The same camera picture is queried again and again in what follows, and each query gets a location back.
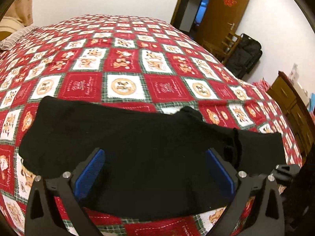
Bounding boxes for black pants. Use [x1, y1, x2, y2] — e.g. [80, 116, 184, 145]
[19, 96, 286, 221]

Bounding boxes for wooden dresser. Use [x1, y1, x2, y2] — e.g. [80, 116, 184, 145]
[267, 71, 314, 161]

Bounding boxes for black luggage bag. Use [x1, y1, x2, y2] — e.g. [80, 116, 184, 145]
[225, 34, 263, 79]

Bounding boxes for red patchwork bear bedspread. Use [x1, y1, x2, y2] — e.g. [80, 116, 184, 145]
[1, 14, 302, 235]

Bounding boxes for wooden chair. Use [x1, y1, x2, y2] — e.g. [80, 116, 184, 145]
[202, 31, 242, 65]

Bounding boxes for striped pillow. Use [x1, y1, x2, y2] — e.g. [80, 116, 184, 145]
[0, 25, 38, 51]

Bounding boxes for cream wooden headboard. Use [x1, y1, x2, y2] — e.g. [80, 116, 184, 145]
[0, 17, 25, 41]

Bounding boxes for brown wooden door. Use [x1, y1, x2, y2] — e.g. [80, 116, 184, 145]
[195, 0, 249, 47]

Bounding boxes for beige patterned curtain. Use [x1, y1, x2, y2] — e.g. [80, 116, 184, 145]
[4, 0, 33, 26]

